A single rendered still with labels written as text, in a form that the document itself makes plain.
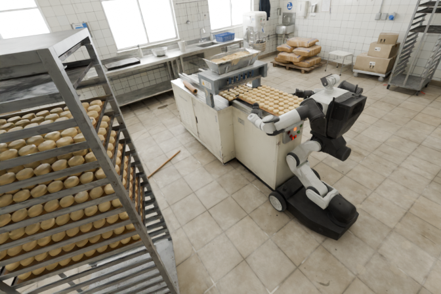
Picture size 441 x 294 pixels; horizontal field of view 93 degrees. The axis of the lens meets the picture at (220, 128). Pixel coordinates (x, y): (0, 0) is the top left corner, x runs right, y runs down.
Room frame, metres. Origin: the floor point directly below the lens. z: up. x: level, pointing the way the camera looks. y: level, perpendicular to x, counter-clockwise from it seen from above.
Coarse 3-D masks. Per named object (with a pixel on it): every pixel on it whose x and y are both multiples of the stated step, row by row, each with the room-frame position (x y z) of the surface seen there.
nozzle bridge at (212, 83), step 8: (256, 64) 2.30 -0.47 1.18; (264, 64) 2.30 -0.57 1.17; (200, 72) 2.25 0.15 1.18; (208, 72) 2.22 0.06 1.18; (232, 72) 2.13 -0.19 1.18; (240, 72) 2.12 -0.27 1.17; (256, 72) 2.34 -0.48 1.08; (264, 72) 2.30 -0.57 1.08; (200, 80) 2.20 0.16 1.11; (208, 80) 2.04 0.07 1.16; (216, 80) 1.97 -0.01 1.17; (224, 80) 2.12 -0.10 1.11; (240, 80) 2.23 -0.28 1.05; (248, 80) 2.22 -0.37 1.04; (256, 80) 2.42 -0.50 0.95; (208, 88) 2.06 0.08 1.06; (216, 88) 1.97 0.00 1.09; (224, 88) 2.06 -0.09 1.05; (208, 96) 2.08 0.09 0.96; (208, 104) 2.11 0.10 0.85
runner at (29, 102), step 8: (32, 96) 0.58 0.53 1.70; (40, 96) 0.59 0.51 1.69; (48, 96) 0.59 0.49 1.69; (56, 96) 0.60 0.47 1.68; (0, 104) 0.56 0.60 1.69; (8, 104) 0.57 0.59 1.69; (16, 104) 0.57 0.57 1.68; (24, 104) 0.58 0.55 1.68; (32, 104) 0.58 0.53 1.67; (40, 104) 0.58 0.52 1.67; (0, 112) 0.56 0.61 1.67
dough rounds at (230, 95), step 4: (236, 88) 2.32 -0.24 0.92; (240, 88) 2.30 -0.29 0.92; (244, 88) 2.32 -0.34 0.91; (248, 88) 2.28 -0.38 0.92; (220, 92) 2.26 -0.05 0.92; (224, 92) 2.25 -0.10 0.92; (228, 92) 2.23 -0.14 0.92; (232, 92) 2.22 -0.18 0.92; (236, 92) 2.20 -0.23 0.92; (240, 92) 2.20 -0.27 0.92; (224, 96) 2.15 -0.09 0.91; (228, 96) 2.11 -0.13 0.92; (232, 96) 2.14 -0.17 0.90; (228, 100) 2.05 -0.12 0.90
